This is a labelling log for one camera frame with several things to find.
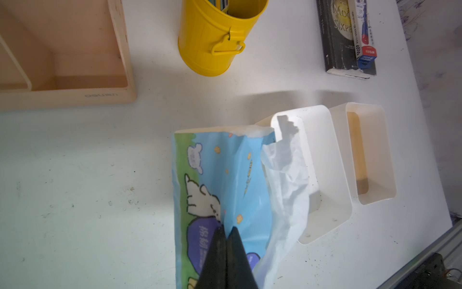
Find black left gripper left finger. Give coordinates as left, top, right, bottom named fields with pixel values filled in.
left=195, top=226, right=227, bottom=289

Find beige plastic desk organizer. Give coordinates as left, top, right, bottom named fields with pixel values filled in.
left=1, top=1, right=137, bottom=112

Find white blue pencil box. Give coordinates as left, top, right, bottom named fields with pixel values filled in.
left=348, top=0, right=377, bottom=69

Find blue tissue paper pack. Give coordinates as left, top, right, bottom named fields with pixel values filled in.
left=172, top=119, right=310, bottom=289

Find white tissue box base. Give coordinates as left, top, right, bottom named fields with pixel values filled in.
left=256, top=105, right=353, bottom=245

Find white tissue box lid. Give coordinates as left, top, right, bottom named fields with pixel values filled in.
left=330, top=102, right=397, bottom=205

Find black paperback book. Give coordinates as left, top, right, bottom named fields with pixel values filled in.
left=316, top=0, right=377, bottom=79

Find aluminium rail frame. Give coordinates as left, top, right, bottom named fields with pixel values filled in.
left=379, top=216, right=462, bottom=289

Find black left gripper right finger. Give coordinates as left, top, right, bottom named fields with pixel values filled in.
left=226, top=227, right=258, bottom=289

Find yellow metal pencil bucket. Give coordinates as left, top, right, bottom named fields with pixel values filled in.
left=178, top=0, right=268, bottom=77

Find pencils in yellow bucket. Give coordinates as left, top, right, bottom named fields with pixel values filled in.
left=209, top=0, right=229, bottom=14

